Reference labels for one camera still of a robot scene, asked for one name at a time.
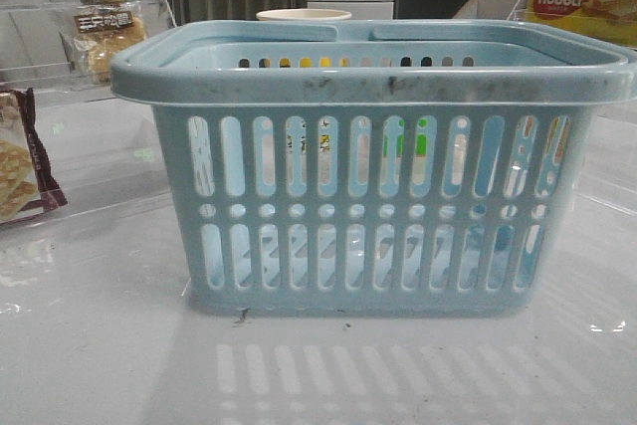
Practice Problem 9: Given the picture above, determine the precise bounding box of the packaged bread with brown label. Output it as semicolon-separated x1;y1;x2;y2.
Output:
55;2;147;85

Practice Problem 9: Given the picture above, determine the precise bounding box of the light blue plastic basket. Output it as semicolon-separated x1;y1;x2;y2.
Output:
110;20;636;316

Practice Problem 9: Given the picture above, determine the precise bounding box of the white paper cup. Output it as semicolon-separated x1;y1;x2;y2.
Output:
256;8;352;22

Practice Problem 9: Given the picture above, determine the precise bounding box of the clear acrylic display shelf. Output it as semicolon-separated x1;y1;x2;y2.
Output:
1;0;174;229

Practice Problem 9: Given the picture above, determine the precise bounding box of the brown cracker snack packet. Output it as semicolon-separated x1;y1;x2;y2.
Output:
1;89;68;225

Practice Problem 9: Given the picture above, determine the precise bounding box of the clear acrylic right stand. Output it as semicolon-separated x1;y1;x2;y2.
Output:
509;0;636;49

